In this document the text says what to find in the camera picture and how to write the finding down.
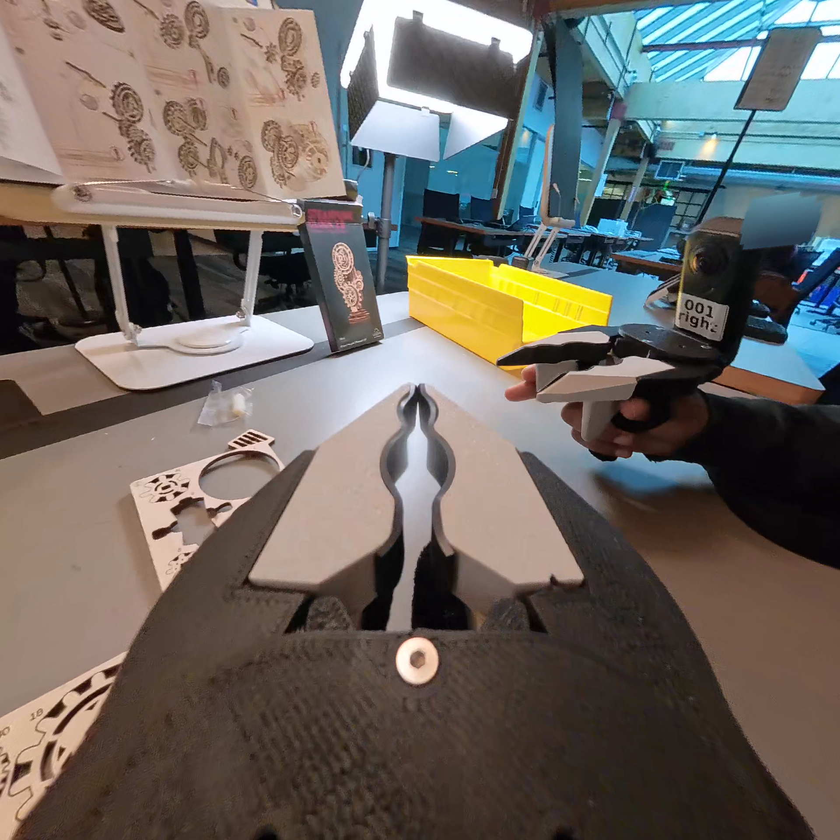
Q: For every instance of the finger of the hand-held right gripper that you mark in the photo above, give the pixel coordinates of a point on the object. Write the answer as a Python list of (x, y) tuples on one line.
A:
[(590, 380), (571, 344)]

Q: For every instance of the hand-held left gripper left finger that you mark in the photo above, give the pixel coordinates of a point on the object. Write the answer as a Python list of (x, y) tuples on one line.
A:
[(321, 525)]

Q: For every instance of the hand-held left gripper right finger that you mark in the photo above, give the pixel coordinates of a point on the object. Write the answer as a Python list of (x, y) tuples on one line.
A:
[(512, 525)]

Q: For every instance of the wooden sheet with round holes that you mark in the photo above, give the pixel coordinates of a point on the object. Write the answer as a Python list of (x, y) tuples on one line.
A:
[(148, 512)]

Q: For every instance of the person's right forearm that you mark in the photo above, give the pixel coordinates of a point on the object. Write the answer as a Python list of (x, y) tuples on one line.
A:
[(774, 472)]

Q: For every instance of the long wooden desk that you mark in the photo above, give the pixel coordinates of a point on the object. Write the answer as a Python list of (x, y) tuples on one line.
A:
[(459, 226)]

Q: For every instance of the person's right hand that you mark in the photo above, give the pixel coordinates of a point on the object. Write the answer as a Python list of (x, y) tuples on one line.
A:
[(682, 426)]

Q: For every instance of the yellow plastic bin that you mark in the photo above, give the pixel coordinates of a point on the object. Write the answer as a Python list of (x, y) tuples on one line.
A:
[(472, 308)]

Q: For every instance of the clear plastic parts bag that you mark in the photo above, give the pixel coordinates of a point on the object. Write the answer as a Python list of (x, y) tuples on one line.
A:
[(226, 403)]

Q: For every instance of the tall slanted display stand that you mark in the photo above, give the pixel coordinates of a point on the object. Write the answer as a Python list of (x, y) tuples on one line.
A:
[(568, 131)]

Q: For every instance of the grey light stand pole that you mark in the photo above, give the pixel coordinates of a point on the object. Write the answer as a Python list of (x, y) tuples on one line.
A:
[(387, 197)]

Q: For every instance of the black puzzle box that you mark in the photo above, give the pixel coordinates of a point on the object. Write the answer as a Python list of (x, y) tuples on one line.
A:
[(341, 282)]

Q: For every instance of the white softbox lamp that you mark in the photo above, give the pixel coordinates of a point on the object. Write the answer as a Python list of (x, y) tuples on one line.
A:
[(400, 131)]

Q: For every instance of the white book stand holder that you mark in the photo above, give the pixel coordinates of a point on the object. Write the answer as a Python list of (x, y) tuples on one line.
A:
[(164, 203)]

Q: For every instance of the wooden sheet with large gears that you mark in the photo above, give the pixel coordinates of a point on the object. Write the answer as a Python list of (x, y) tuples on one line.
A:
[(26, 728)]

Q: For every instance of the gear instruction booklet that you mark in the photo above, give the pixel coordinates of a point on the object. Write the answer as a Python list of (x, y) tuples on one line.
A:
[(197, 98)]

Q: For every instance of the black sign post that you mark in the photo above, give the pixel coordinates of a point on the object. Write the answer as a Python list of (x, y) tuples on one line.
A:
[(778, 65)]

